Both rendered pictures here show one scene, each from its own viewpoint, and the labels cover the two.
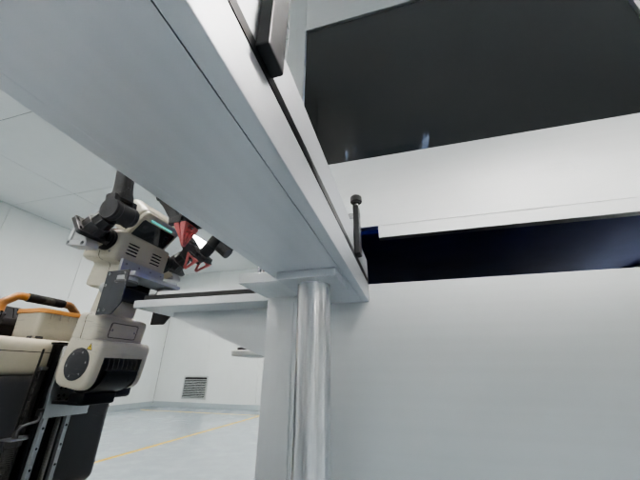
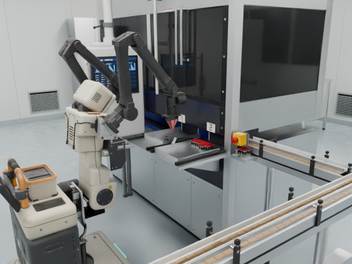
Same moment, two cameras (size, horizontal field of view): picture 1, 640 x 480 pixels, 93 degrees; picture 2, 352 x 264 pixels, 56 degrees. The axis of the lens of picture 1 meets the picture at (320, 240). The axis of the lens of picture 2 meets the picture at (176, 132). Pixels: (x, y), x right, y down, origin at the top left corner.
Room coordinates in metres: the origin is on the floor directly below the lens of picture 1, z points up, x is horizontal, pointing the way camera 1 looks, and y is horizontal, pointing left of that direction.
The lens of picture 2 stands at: (-0.32, 1.92, 1.62)
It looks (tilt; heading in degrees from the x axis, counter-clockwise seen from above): 16 degrees down; 309
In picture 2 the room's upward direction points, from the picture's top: 1 degrees counter-clockwise
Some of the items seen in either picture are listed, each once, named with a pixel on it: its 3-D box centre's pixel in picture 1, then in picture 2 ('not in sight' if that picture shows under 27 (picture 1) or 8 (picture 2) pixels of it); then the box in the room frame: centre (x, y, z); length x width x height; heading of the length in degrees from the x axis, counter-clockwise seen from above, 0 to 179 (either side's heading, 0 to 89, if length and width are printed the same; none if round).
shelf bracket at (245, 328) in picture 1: (226, 335); (198, 167); (0.85, 0.25, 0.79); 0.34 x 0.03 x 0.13; 74
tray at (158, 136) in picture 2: not in sight; (172, 135); (1.23, 0.06, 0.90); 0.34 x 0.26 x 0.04; 74
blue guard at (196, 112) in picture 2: not in sight; (148, 100); (1.69, -0.17, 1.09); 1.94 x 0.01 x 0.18; 164
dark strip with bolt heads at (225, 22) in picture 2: not in sight; (223, 73); (0.78, 0.09, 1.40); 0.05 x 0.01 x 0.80; 164
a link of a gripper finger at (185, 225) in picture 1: (182, 233); (169, 123); (0.92, 0.46, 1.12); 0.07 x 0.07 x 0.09; 74
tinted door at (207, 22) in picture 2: not in sight; (205, 54); (0.96, 0.03, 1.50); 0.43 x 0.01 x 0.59; 164
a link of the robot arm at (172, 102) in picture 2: not in sight; (171, 101); (0.91, 0.45, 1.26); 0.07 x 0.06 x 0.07; 77
